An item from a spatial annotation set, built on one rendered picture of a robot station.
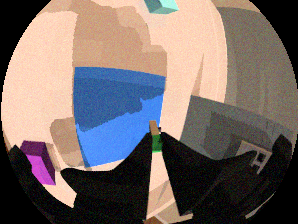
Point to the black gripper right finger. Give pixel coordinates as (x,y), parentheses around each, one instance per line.
(193,176)

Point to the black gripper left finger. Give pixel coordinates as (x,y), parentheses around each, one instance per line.
(129,182)

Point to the small teal block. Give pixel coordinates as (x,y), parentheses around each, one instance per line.
(163,7)

